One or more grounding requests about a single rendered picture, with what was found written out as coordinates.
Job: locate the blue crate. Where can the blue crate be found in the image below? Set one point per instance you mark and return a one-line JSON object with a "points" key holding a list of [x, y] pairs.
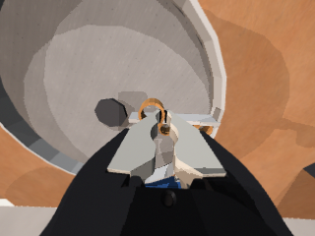
{"points": [[170, 182]]}

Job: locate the bronze bushing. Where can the bronze bushing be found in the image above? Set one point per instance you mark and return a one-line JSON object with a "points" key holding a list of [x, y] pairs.
{"points": [[151, 101], [207, 129], [164, 131]]}

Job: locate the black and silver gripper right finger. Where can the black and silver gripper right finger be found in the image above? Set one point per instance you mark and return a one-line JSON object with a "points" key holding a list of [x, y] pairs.
{"points": [[198, 155]]}

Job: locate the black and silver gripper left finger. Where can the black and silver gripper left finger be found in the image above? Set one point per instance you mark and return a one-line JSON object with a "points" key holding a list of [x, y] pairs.
{"points": [[130, 153]]}

